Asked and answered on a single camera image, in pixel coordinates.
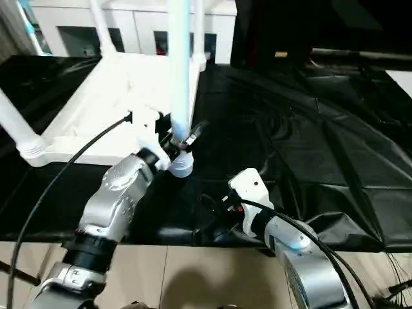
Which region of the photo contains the white plastic table top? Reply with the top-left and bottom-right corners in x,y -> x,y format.
16,53 -> 208,168

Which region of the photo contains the black work mat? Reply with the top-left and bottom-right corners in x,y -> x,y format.
0,39 -> 412,253

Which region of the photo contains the white cabinet with glass doors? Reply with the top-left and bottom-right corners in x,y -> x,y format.
29,0 -> 238,64

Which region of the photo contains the black metal bar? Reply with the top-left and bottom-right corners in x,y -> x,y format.
312,48 -> 412,62

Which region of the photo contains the grey curtain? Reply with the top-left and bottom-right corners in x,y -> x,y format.
0,0 -> 33,62

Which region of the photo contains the white flat panel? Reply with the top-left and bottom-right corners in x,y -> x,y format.
385,70 -> 412,97

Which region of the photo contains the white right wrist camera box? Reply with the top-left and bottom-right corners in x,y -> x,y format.
229,169 -> 271,236

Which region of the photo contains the black left wrist camera cable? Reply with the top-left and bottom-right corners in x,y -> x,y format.
6,115 -> 135,309

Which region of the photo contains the white teal mop handle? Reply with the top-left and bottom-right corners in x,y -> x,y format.
18,0 -> 49,57

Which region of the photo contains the black folding stand frame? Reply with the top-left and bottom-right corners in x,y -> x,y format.
0,259 -> 41,285

